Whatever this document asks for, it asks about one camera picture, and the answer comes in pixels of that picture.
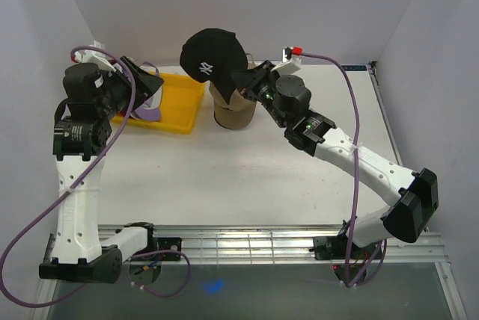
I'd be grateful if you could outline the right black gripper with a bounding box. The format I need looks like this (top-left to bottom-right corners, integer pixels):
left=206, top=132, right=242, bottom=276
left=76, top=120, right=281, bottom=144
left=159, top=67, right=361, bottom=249
left=231, top=61, right=288, bottom=129

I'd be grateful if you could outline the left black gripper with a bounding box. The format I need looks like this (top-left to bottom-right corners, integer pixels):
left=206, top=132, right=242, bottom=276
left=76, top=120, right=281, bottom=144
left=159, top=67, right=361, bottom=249
left=95, top=55, right=163, bottom=120

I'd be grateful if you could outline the beige baseball cap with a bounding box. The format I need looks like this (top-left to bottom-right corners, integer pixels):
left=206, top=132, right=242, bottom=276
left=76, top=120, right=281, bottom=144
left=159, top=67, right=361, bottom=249
left=208, top=49, right=256, bottom=130

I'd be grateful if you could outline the black baseball cap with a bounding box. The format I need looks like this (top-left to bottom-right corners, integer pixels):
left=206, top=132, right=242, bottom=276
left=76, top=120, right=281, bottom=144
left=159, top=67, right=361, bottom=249
left=180, top=28, right=248, bottom=103

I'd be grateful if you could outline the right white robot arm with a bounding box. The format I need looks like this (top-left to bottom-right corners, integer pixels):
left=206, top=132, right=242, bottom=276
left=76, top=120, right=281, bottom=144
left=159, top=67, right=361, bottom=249
left=231, top=61, right=439, bottom=258

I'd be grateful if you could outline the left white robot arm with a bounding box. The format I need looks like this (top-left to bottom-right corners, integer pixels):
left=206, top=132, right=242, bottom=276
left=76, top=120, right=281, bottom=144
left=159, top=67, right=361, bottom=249
left=39, top=56, right=163, bottom=283

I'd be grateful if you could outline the purple visor cap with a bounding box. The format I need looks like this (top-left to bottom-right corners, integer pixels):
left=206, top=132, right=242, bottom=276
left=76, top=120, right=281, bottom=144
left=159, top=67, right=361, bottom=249
left=132, top=61, right=162, bottom=122

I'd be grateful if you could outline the yellow plastic tray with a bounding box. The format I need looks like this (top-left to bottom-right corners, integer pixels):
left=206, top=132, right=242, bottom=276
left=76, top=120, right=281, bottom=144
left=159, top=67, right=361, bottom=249
left=127, top=73, right=204, bottom=135

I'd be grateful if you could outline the blue table label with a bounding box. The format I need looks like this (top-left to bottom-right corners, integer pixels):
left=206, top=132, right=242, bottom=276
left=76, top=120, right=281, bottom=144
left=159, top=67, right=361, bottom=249
left=342, top=65, right=367, bottom=72

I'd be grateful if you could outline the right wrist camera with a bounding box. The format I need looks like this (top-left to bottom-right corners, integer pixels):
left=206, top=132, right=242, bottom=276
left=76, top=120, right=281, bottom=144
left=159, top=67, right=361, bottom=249
left=272, top=46, right=302, bottom=76

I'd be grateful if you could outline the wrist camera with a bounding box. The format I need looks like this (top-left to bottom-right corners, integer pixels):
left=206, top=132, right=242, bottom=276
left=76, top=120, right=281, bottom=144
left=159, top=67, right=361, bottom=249
left=272, top=46, right=302, bottom=76
left=70, top=40, right=123, bottom=72

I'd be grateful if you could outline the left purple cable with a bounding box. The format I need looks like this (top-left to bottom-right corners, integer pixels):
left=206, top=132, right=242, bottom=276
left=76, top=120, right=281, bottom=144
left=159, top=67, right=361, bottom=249
left=0, top=46, right=192, bottom=306

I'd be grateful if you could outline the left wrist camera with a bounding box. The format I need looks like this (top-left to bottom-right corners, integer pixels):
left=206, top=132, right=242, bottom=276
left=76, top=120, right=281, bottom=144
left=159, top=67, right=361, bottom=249
left=70, top=40, right=123, bottom=72

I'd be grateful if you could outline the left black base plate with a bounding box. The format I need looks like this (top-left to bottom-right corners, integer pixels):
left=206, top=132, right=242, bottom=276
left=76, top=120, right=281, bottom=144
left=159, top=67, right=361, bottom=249
left=131, top=237, right=183, bottom=262

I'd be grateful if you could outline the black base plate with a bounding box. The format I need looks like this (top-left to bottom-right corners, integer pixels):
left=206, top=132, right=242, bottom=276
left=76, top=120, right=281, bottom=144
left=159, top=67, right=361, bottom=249
left=131, top=237, right=183, bottom=262
left=309, top=235, right=382, bottom=261

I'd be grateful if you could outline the aluminium frame rail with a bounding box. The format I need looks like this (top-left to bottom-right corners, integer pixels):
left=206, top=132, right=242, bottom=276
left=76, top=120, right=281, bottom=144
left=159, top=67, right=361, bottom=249
left=31, top=226, right=467, bottom=319

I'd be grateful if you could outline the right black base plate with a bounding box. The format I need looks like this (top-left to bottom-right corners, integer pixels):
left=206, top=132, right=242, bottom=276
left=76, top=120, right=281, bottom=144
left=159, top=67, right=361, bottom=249
left=309, top=235, right=382, bottom=261

